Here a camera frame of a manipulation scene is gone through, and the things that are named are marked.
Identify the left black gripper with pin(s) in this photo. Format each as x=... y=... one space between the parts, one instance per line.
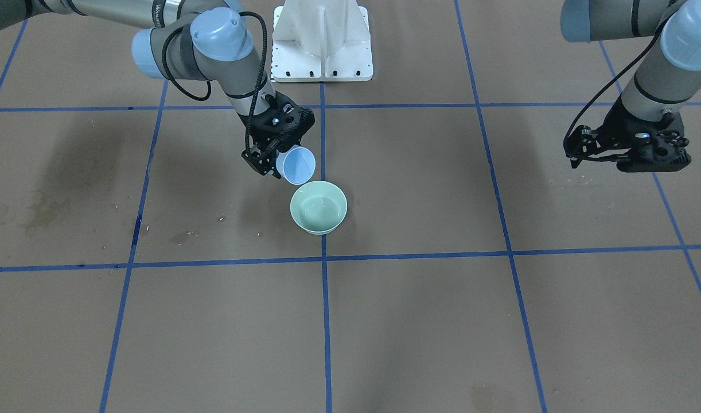
x=616 y=127

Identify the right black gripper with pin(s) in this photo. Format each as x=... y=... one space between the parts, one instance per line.
x=263 y=133

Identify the light blue plastic cup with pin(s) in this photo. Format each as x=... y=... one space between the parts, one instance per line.
x=297 y=165

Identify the mint green bowl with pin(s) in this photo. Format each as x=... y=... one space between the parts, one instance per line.
x=318 y=207

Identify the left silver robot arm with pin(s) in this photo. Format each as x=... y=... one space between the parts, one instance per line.
x=667 y=73

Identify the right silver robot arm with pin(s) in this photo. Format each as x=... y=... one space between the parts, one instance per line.
x=206 y=41

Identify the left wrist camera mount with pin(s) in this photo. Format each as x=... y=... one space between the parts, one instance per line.
x=586 y=144

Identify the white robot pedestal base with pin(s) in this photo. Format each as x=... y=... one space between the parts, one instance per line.
x=321 y=41

